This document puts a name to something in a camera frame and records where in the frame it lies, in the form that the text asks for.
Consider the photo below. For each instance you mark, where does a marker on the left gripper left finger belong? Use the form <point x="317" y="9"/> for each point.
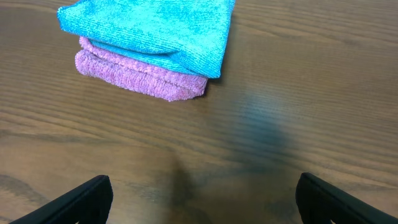
<point x="89" y="203"/>

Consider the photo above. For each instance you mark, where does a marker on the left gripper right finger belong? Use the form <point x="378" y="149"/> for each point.
<point x="322" y="203"/>

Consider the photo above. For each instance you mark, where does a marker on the blue microfibre cloth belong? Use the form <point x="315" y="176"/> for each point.
<point x="184" y="36"/>

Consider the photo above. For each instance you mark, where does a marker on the folded purple cloth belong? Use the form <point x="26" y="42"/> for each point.
<point x="134" y="75"/>

